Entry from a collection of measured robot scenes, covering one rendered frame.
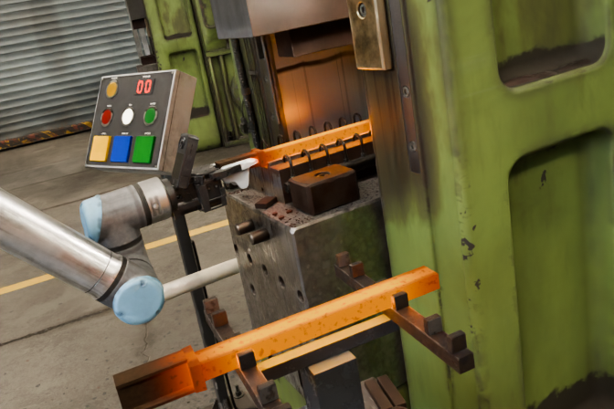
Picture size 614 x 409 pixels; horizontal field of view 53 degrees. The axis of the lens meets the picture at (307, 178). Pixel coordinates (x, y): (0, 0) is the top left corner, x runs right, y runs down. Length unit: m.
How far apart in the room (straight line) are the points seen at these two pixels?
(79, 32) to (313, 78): 7.70
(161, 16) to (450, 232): 5.29
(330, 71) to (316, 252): 0.59
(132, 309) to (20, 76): 8.14
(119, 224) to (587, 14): 0.97
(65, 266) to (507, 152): 0.77
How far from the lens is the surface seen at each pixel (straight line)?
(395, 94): 1.12
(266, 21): 1.27
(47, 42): 9.19
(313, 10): 1.32
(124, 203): 1.25
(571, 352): 1.49
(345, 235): 1.25
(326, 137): 1.42
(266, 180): 1.39
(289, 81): 1.59
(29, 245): 1.11
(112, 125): 1.88
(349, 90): 1.68
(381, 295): 0.81
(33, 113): 9.24
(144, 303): 1.15
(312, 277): 1.23
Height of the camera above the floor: 1.34
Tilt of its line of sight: 17 degrees down
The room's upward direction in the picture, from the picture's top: 10 degrees counter-clockwise
